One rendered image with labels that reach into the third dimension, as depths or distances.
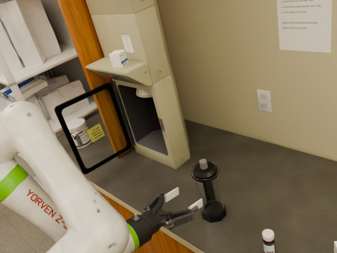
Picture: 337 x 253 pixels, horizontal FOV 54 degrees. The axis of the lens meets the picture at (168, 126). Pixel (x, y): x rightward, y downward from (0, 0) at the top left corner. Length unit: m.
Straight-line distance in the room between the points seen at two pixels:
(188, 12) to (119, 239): 1.23
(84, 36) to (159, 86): 0.44
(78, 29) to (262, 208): 1.12
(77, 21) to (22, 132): 0.80
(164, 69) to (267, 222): 0.75
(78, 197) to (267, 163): 0.99
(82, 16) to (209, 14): 0.60
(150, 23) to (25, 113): 0.66
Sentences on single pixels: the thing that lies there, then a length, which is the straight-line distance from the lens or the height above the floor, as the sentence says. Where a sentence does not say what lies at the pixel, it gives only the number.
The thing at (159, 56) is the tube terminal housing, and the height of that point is 1.51.
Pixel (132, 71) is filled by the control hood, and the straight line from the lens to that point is 1.35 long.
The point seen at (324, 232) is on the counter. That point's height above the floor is 0.94.
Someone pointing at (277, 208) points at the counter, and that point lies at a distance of 1.39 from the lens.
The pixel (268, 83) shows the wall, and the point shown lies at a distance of 1.60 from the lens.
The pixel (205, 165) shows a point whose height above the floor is 1.20.
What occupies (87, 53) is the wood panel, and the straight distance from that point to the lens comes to 1.66.
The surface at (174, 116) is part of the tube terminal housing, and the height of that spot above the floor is 1.21.
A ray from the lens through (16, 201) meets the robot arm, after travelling 1.06.
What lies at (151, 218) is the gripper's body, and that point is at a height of 1.19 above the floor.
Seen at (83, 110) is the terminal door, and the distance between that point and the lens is 1.64.
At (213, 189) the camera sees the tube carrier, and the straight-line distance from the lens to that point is 1.25.
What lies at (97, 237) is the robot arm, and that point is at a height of 1.39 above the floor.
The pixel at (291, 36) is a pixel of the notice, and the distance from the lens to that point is 1.46.
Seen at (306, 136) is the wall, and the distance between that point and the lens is 1.65.
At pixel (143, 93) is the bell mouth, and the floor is 1.34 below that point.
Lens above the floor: 1.93
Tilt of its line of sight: 29 degrees down
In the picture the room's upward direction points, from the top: 15 degrees counter-clockwise
